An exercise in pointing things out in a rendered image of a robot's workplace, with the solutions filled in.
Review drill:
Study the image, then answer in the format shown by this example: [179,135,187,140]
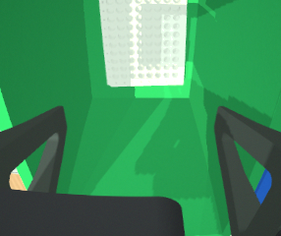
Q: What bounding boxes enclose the green bin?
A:
[0,0,281,236]

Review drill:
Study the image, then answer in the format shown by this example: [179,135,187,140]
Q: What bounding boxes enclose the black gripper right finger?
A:
[214,106,281,236]

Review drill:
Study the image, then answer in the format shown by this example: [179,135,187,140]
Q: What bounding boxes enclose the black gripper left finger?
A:
[0,106,67,193]

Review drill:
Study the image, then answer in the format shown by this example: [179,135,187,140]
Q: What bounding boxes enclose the white well plate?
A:
[99,0,187,87]

